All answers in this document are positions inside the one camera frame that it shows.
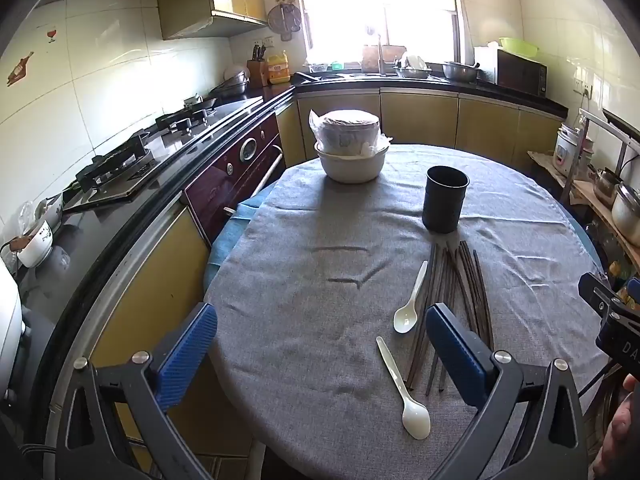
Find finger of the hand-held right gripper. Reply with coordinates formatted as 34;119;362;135
578;272;619;322

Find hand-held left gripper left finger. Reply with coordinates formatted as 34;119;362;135
55;302;218;480

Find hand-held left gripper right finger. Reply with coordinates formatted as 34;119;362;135
425;302;591;480

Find white plastic spoon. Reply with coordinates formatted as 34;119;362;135
393;260;429;334
376;336;431;441

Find bundle of dark chopsticks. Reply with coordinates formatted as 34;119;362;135
406;241;496;395

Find black utensil cup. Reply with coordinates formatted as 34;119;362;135
422;165;470;234

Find person's right hand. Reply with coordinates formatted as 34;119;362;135
592;374;640;480

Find wooden shelf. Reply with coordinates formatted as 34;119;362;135
527;151;640;261

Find large steel pot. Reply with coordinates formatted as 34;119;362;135
611;182;640;247

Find steel pot on shelf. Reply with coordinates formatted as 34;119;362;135
592;167;623;206

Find blue tablecloth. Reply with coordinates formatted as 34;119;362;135
202;192;608;306

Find white rice cooker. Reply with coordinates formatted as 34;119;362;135
554;122;596;178

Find grey tablecloth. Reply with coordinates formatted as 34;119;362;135
205;144;618;480

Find black flat tray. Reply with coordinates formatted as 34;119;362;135
602;107;640;143

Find white appliance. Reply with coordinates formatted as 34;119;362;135
0;260;26;396

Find maroon built-in oven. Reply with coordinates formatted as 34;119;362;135
182;112;286;246

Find white patterned bowl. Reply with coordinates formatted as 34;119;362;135
16;220;55;268

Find black gas stove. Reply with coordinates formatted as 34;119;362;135
60;94;266;213

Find white ceramic bowl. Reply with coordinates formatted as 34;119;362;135
314;141;391;184

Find dark microwave oven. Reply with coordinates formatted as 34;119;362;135
474;46;548;98

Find green plastic basin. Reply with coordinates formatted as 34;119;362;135
499;37;540;57

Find empty steel basin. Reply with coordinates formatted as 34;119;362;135
441;61;481;82

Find black kitchen countertop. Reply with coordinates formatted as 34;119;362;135
0;71;570;351

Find steel pans on countertop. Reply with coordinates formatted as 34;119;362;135
209;64;251;100

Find metal basin with dishes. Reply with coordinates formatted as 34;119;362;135
393;52;433;79

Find wooden knife block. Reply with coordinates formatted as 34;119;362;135
246;44;268;88

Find yellow oil bottle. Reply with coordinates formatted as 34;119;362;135
265;51;292;85

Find wooden cutting board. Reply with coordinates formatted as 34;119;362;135
361;45;407;73

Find metal sink faucet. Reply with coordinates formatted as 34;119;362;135
365;25;386;76

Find hanging round strainer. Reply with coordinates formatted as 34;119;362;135
267;0;301;42

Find bright kitchen window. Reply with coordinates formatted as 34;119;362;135
292;0;473;68

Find metal frame stand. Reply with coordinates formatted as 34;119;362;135
560;107;640;206

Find bottle wall sticker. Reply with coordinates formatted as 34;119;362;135
6;51;35;87

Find yellow wall cabinets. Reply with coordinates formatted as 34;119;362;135
156;0;273;41

